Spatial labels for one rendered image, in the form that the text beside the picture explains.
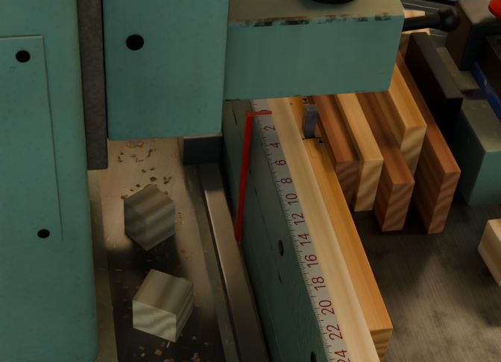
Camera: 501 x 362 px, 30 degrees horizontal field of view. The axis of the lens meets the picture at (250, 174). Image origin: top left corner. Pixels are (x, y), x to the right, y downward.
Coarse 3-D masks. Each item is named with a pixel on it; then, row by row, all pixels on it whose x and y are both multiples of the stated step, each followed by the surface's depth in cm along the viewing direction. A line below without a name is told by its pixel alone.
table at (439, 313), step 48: (240, 144) 81; (384, 240) 73; (432, 240) 73; (480, 240) 74; (384, 288) 69; (432, 288) 70; (480, 288) 70; (288, 336) 68; (432, 336) 66; (480, 336) 67
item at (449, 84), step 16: (416, 32) 78; (416, 48) 77; (432, 48) 76; (416, 64) 77; (432, 64) 74; (416, 80) 77; (432, 80) 74; (448, 80) 73; (432, 96) 74; (448, 96) 72; (464, 96) 77; (480, 96) 77; (432, 112) 74; (448, 112) 72; (448, 128) 74; (448, 144) 75
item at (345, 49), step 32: (256, 0) 66; (288, 0) 66; (384, 0) 67; (256, 32) 64; (288, 32) 65; (320, 32) 65; (352, 32) 66; (384, 32) 66; (256, 64) 66; (288, 64) 67; (320, 64) 67; (352, 64) 68; (384, 64) 69; (224, 96) 68; (256, 96) 68; (288, 96) 69
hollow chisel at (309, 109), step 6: (306, 108) 74; (312, 108) 74; (306, 114) 74; (312, 114) 74; (306, 120) 74; (312, 120) 75; (306, 126) 75; (312, 126) 75; (306, 132) 75; (312, 132) 75; (306, 138) 76; (312, 138) 76
